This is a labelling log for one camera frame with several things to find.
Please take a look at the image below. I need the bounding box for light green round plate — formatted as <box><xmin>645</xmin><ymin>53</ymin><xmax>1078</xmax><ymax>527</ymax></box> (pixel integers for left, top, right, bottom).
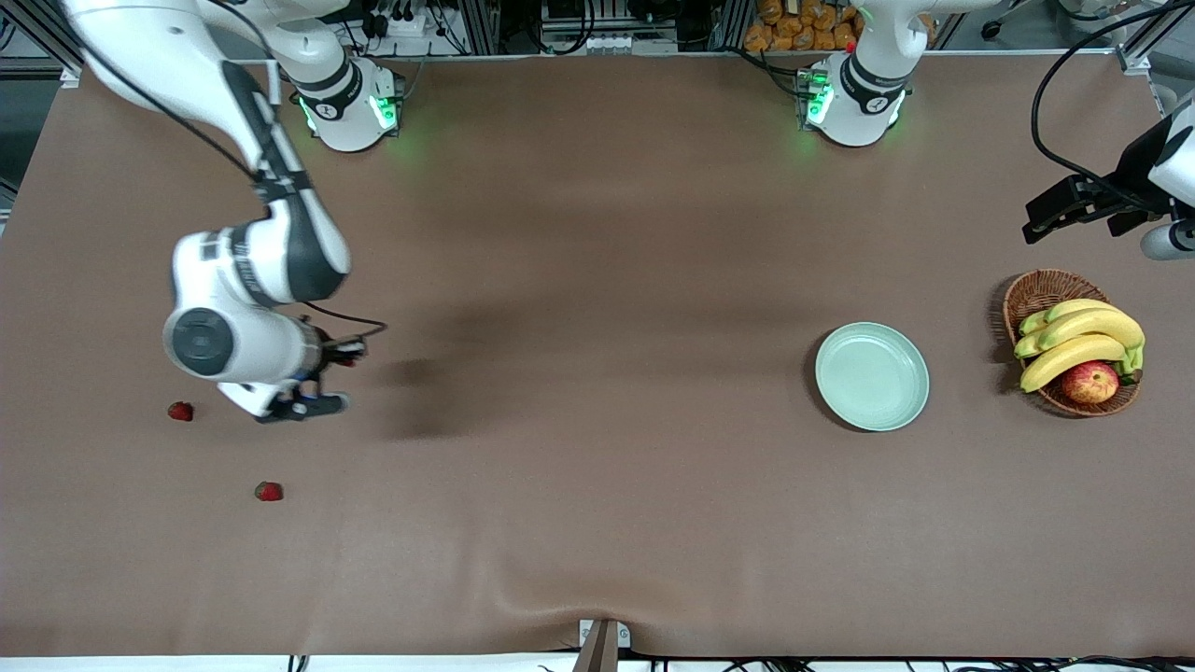
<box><xmin>814</xmin><ymin>322</ymin><xmax>931</xmax><ymax>433</ymax></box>

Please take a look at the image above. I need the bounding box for brown wicker basket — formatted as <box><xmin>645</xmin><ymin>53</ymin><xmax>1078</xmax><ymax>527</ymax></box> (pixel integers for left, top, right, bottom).
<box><xmin>1003</xmin><ymin>270</ymin><xmax>1143</xmax><ymax>418</ymax></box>

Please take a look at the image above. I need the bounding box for small yellow banana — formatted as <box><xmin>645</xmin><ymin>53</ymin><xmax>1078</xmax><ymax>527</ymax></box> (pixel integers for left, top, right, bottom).
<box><xmin>1046</xmin><ymin>299</ymin><xmax>1118</xmax><ymax>324</ymax></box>

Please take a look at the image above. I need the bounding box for large yellow banana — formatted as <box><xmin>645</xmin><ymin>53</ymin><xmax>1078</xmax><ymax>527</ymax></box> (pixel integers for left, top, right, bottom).
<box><xmin>1038</xmin><ymin>308</ymin><xmax>1146</xmax><ymax>352</ymax></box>

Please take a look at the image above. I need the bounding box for long yellow banana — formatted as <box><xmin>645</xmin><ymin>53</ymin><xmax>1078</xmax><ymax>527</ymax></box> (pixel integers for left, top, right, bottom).
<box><xmin>1019</xmin><ymin>334</ymin><xmax>1128</xmax><ymax>394</ymax></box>

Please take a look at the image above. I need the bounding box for red apple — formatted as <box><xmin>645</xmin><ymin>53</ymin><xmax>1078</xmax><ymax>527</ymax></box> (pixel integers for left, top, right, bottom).
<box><xmin>1061</xmin><ymin>360</ymin><xmax>1120</xmax><ymax>405</ymax></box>

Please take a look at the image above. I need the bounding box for black office chair base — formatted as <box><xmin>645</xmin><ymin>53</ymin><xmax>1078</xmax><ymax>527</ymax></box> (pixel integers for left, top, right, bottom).
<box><xmin>980</xmin><ymin>0</ymin><xmax>1056</xmax><ymax>41</ymax></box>

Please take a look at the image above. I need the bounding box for brown table cover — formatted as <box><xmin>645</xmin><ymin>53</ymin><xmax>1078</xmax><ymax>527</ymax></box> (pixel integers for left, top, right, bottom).
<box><xmin>0</xmin><ymin>51</ymin><xmax>1195</xmax><ymax>660</ymax></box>

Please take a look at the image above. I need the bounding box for pile of orange buns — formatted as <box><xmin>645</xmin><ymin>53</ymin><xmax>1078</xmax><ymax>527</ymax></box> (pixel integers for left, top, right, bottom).
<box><xmin>744</xmin><ymin>0</ymin><xmax>862</xmax><ymax>53</ymax></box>

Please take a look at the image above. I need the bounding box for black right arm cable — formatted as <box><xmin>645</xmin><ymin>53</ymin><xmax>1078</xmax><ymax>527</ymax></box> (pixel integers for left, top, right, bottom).
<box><xmin>84</xmin><ymin>0</ymin><xmax>387</xmax><ymax>351</ymax></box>

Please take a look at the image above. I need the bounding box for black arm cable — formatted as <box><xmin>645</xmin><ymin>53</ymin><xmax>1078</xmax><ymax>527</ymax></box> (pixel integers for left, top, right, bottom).
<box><xmin>1030</xmin><ymin>0</ymin><xmax>1195</xmax><ymax>211</ymax></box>
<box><xmin>84</xmin><ymin>0</ymin><xmax>387</xmax><ymax>351</ymax></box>

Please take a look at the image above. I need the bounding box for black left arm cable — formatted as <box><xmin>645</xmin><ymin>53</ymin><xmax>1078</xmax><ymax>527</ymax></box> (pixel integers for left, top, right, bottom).
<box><xmin>1030</xmin><ymin>0</ymin><xmax>1195</xmax><ymax>211</ymax></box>

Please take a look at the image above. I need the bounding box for slanted aluminium frame strut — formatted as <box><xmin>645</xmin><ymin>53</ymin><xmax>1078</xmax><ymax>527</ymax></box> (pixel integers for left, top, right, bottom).
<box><xmin>17</xmin><ymin>0</ymin><xmax>85</xmax><ymax>87</ymax></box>
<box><xmin>1118</xmin><ymin>0</ymin><xmax>1195</xmax><ymax>74</ymax></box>

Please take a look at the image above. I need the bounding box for aluminium frame post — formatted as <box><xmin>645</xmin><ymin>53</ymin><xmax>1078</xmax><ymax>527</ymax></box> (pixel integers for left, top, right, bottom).
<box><xmin>464</xmin><ymin>0</ymin><xmax>502</xmax><ymax>55</ymax></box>
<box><xmin>711</xmin><ymin>0</ymin><xmax>753</xmax><ymax>51</ymax></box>

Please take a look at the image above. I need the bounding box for silver metal edge bracket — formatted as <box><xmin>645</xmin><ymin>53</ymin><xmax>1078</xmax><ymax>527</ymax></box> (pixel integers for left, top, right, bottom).
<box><xmin>578</xmin><ymin>619</ymin><xmax>632</xmax><ymax>650</ymax></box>

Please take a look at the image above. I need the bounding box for brown bar under bracket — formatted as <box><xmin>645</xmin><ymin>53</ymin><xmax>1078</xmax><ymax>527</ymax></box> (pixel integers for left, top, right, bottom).
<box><xmin>571</xmin><ymin>621</ymin><xmax>620</xmax><ymax>672</ymax></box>

